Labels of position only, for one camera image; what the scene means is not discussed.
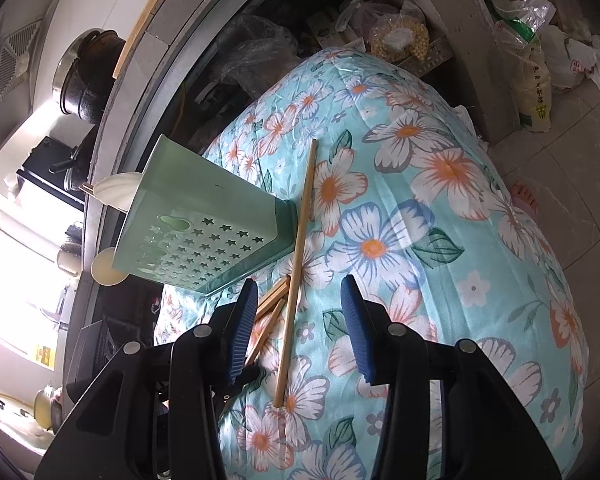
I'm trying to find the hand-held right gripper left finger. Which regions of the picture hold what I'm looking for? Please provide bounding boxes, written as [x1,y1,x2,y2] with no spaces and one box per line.
[34,277,260,480]

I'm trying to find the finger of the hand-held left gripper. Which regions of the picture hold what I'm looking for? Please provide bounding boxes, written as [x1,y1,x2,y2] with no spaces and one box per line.
[209,364,262,412]

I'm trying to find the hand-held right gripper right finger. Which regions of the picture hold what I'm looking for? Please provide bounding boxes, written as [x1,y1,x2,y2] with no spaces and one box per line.
[340,274,561,480]

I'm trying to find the cream plastic ladle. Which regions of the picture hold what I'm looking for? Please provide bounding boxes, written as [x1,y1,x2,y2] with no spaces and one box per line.
[91,247,131,287]

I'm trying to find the mint green utensil holder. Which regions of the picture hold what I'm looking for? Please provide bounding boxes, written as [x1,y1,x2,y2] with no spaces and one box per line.
[111,132,297,296]

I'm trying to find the white ceramic spoon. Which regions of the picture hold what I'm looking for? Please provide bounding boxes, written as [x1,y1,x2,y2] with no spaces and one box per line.
[94,171,143,211]

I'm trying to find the floral turquoise blanket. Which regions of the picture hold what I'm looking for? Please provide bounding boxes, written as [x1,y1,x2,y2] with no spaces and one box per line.
[152,47,591,480]

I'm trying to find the cream jug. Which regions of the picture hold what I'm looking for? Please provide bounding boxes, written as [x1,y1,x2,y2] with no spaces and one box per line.
[56,245,83,276]

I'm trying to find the window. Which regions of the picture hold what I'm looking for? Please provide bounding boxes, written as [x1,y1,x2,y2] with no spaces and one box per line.
[0,215,81,361]

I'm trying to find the black wok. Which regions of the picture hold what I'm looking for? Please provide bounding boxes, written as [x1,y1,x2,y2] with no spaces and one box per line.
[52,145,101,196]

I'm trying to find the black appliance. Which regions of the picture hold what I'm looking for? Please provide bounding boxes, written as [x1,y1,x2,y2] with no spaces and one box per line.
[22,137,83,196]

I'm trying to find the person's foot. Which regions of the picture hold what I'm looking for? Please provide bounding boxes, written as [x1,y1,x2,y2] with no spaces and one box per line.
[511,182,541,216]

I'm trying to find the large black cooking pot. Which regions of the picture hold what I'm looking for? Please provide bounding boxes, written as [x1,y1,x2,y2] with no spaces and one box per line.
[52,30,126,123]

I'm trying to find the bag of soybeans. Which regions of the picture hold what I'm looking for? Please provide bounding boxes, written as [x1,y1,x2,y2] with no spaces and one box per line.
[369,12,431,63]

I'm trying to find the rice sack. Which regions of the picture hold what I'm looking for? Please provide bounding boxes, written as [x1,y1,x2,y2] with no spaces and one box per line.
[495,15,553,133]

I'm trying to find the cardboard packaging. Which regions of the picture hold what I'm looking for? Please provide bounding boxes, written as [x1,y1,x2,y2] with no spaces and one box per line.
[307,7,361,46]

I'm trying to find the range hood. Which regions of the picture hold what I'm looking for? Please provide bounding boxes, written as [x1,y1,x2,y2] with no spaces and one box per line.
[0,17,46,111]

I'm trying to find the pink plastic bag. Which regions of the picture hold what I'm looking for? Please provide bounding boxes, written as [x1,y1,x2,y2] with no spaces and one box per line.
[340,0,406,36]

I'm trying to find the grey kitchen counter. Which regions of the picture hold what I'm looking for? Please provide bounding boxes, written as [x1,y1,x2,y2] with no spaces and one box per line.
[82,0,503,321]

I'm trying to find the white plastic bags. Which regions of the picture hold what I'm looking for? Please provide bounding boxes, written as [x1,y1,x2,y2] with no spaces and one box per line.
[550,25,600,93]

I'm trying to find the crumpled clear plastic bag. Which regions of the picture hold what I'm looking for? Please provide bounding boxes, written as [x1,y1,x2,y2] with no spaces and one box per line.
[480,0,556,36]

